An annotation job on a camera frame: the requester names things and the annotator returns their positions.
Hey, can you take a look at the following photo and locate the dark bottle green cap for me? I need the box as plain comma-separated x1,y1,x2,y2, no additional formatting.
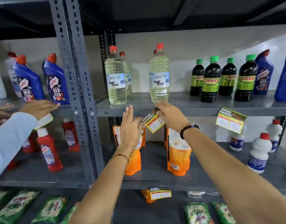
219,58,237,96
234,54,259,102
201,56,222,103
190,59,205,96

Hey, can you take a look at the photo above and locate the grey metal shelving rack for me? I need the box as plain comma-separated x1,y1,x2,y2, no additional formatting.
64,0,286,197
0,0,98,190

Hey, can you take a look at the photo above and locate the person's left hand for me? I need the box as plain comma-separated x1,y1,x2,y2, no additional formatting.
120,105,145,150

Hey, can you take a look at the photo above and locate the person's left forearm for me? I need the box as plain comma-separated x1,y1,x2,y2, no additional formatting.
68,145,139,224

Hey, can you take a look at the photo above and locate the pale bottle red cap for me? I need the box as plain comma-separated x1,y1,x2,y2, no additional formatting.
5,52,22,98

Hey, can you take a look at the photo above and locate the red cleaner bottle white cap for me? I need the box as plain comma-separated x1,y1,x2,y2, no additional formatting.
6,160,19,170
22,131,40,154
37,127,64,173
62,118,81,152

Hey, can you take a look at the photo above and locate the white bottle top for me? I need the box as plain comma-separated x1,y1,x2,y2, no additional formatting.
187,191,206,199

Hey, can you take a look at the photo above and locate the person's right forearm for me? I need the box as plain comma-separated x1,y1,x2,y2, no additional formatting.
182,128,286,224

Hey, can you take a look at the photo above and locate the clear bleach bottle red cap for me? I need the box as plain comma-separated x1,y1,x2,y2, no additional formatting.
119,52,132,96
105,46,127,105
149,43,170,103

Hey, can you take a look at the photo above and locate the blue toilet cleaner bottle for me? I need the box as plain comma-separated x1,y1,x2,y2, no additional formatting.
13,55,45,103
42,53,71,105
274,50,286,102
253,49,274,95

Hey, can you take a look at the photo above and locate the black bead bracelet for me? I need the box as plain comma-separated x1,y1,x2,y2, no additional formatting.
180,124,200,140

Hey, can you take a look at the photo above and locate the green detergent packet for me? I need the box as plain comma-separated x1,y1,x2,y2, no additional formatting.
212,202,237,224
183,202,215,224
0,190,41,224
0,190,15,211
31,196,69,224
61,202,81,224

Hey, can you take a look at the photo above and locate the thin gold bracelet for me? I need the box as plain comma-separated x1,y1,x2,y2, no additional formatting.
109,154,129,165

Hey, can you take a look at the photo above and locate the white yellow price tag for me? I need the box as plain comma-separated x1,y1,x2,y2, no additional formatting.
34,112,54,131

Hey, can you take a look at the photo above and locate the yellow green price tag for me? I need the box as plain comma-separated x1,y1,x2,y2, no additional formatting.
142,108,166,134
149,188,172,200
215,107,248,135

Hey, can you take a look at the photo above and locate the person's right hand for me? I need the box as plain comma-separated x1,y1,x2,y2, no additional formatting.
154,100,190,134

